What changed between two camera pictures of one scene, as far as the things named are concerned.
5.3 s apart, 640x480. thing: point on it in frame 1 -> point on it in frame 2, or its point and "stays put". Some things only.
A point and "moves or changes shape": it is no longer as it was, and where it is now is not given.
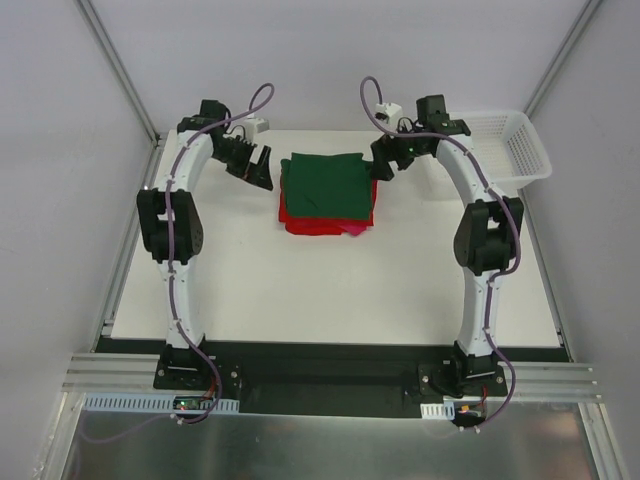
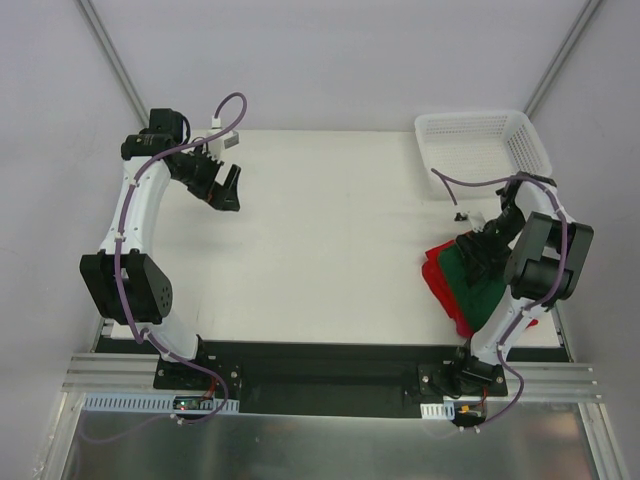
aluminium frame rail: [90, 372] stays put
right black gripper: [388, 158] -> [480, 250]
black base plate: [330, 379] stays put
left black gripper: [245, 161] -> [214, 179]
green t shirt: [328, 185] moves or changes shape
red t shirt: [318, 225] -> [439, 283]
